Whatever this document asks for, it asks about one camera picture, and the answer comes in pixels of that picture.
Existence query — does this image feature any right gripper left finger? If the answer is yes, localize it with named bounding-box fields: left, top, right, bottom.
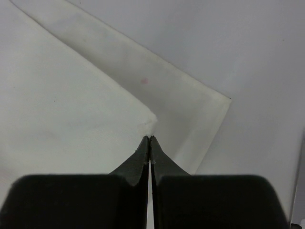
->
left=0, top=137, right=150, bottom=229

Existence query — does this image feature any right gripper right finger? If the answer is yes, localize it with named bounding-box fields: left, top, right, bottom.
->
left=150, top=137, right=289, bottom=229

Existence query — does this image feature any white cloth napkin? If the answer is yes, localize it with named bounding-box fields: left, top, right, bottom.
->
left=0, top=0, right=231, bottom=198

